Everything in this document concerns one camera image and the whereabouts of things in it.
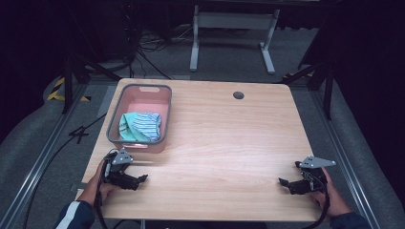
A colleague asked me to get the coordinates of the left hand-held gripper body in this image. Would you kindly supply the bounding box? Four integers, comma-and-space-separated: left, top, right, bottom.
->
103, 147, 135, 186

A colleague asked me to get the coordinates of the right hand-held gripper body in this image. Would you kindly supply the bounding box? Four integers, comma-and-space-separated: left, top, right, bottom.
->
294, 155, 337, 193

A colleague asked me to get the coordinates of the person's right hand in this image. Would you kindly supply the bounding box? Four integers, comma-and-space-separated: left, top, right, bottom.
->
309, 167, 352, 218

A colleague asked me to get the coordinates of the person's left hand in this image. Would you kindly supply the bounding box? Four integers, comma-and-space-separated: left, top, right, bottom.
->
76, 159, 119, 207

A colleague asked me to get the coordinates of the green blue striped cloth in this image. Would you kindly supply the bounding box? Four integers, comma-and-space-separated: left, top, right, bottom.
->
117, 111, 163, 143

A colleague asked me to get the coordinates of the pink basin with grey rim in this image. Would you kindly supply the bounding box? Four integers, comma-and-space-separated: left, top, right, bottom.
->
106, 83, 173, 154

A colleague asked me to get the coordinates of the black tripod stand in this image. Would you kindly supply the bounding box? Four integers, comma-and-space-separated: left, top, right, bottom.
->
61, 52, 122, 115
279, 60, 336, 121

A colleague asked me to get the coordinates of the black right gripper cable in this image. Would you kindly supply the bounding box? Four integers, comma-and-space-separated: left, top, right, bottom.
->
301, 171, 331, 229

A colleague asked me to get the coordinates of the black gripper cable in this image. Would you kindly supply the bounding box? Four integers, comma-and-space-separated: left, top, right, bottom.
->
93, 148, 119, 229
301, 171, 331, 229

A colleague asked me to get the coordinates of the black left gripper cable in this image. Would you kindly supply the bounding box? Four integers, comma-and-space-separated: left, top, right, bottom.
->
93, 148, 119, 229

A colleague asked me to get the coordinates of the black floor cable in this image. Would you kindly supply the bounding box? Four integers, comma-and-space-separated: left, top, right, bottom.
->
21, 112, 108, 229

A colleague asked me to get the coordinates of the tangle of black cables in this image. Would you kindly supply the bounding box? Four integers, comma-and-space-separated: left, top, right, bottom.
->
122, 6, 180, 80

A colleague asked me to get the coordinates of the white metal table frame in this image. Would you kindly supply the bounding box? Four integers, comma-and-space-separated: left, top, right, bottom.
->
189, 4, 282, 75

